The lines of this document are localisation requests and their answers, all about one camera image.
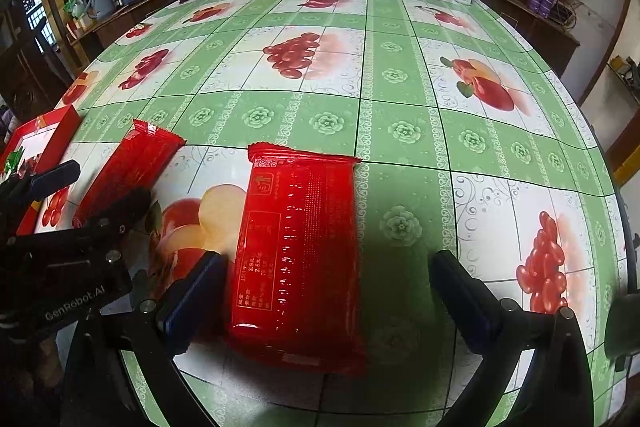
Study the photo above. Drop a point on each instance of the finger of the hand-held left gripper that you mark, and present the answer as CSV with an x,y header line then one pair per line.
x,y
50,177
122,209

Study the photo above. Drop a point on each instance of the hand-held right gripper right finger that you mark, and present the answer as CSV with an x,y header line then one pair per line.
x,y
465,302

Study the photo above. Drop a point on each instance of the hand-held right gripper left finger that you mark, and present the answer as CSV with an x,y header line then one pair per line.
x,y
195,302

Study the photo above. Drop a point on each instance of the dark brown snack packet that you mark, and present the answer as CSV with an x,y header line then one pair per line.
x,y
32,163

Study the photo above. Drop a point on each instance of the red cardboard box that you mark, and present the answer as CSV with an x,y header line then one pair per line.
x,y
55,137

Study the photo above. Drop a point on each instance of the green snack packet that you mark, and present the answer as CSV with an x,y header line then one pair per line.
x,y
13,159

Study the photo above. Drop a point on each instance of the narrow red snack packet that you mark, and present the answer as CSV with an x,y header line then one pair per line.
x,y
130,167

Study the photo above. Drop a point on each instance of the wide red snack packet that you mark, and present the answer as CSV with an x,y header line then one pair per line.
x,y
295,257

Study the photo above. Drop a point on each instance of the window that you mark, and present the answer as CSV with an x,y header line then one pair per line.
x,y
35,19

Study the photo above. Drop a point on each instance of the dark rounded object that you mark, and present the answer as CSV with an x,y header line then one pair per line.
x,y
622,332

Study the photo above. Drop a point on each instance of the green white packet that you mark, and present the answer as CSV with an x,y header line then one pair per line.
x,y
75,7

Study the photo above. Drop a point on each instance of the green fruit print tablecloth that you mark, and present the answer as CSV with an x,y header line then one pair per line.
x,y
400,82

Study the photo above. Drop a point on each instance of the dark tools pile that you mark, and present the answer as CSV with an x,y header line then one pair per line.
x,y
627,74

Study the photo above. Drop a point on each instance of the wooden side shelf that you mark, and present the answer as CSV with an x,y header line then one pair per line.
x,y
560,32

